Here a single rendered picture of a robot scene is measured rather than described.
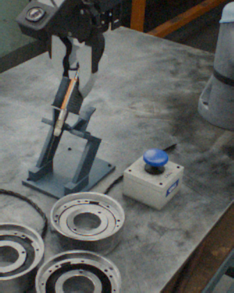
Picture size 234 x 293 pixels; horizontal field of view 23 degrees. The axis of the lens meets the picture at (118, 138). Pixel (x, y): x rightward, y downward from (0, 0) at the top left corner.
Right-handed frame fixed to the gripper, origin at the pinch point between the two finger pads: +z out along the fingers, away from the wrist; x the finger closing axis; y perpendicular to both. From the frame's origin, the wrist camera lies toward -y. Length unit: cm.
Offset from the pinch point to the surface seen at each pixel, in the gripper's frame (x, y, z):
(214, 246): -19, 25, 41
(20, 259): -7.9, -22.0, 13.2
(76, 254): -13.7, -17.7, 12.6
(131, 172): -10.7, 1.2, 11.7
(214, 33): 82, 273, 97
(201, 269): -19.4, 17.7, 41.3
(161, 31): 80, 191, 70
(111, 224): -13.8, -9.4, 13.4
